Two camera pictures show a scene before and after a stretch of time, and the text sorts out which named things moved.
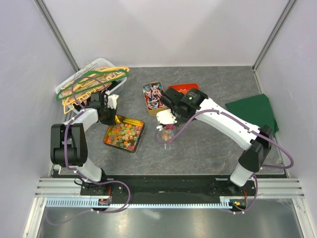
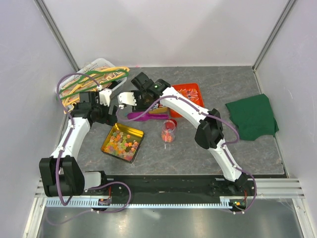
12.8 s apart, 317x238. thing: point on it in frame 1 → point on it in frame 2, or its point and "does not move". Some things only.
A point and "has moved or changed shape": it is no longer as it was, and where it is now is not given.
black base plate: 166,188 does not move
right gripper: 179,122 → 140,108
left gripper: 112,121 does not move
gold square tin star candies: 125,134 has moved or changed shape
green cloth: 258,109 does not move
